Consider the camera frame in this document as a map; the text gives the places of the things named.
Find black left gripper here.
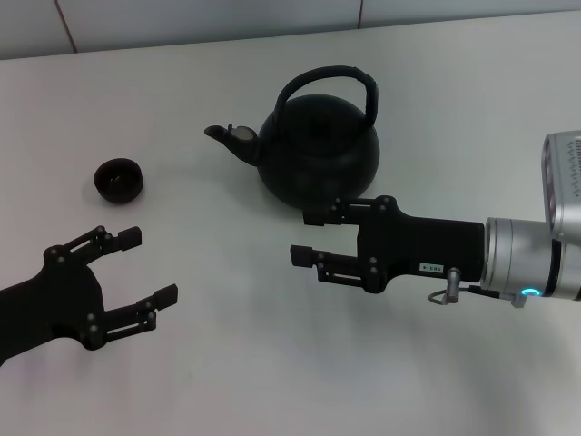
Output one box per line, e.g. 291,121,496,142
0,225,179,364

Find small black teacup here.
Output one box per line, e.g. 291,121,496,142
94,156,145,204

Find grey cable with metal plug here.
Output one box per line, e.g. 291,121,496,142
428,267,532,309

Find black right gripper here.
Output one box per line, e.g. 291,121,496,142
290,195,486,295

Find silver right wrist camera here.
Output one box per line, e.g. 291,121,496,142
540,130,581,240

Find black round teapot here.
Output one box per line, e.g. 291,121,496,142
203,65,381,211

